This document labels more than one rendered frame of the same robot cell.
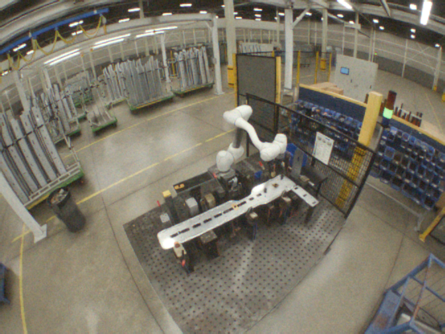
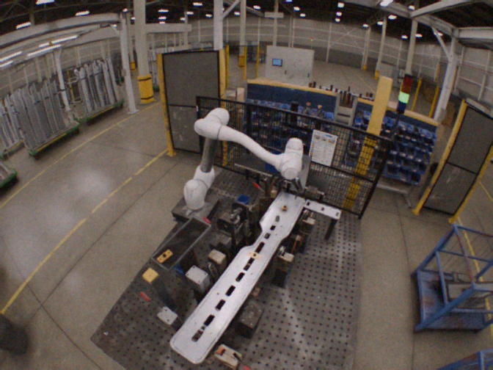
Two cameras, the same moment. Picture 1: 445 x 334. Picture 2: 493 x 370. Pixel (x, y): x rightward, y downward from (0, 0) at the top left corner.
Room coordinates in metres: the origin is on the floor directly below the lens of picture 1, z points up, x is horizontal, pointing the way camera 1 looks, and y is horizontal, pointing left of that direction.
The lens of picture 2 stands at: (0.56, 0.40, 2.10)
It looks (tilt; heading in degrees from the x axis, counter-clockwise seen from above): 37 degrees down; 325
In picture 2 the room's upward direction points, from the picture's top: 2 degrees clockwise
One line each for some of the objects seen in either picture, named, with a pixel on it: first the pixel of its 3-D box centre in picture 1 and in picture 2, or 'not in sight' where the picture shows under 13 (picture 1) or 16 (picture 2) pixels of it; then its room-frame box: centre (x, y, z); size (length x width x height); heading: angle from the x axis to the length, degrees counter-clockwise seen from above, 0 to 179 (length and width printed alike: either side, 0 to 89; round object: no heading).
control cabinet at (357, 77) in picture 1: (355, 77); (289, 68); (6.33, -5.32, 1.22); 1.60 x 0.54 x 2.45; 36
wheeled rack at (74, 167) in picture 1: (38, 162); not in sight; (2.69, 4.12, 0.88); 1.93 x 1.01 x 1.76; 132
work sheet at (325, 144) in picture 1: (322, 148); (322, 147); (1.51, -1.03, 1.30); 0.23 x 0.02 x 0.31; 27
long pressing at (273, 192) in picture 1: (233, 209); (254, 258); (1.12, -0.07, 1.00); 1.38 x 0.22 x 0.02; 117
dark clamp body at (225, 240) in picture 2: (221, 203); (224, 255); (1.30, 0.04, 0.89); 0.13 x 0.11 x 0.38; 27
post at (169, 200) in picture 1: (173, 211); (163, 294); (1.22, 0.51, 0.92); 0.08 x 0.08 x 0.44; 27
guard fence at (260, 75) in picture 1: (255, 101); (192, 109); (3.96, -0.82, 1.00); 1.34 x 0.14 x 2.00; 36
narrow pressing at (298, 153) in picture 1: (296, 164); (300, 173); (1.46, -0.74, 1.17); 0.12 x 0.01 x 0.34; 27
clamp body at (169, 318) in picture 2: (169, 229); (175, 325); (1.02, 0.52, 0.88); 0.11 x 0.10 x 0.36; 27
